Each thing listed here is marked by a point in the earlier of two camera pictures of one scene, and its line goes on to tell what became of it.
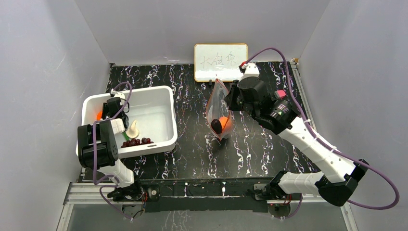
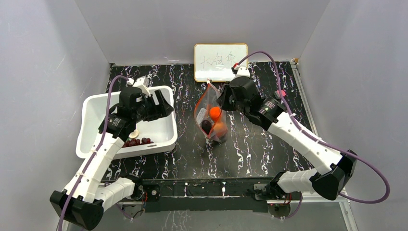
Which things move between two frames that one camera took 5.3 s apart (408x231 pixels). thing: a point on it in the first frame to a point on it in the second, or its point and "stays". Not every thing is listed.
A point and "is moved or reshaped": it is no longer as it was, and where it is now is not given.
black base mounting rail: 200,196 stays
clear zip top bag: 219,111 is moved or reshaped
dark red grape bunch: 133,142 stays
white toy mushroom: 133,133 stays
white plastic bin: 152,109 stays
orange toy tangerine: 99,115 to 214,112
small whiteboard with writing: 219,61 stays
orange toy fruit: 225,122 to 220,129
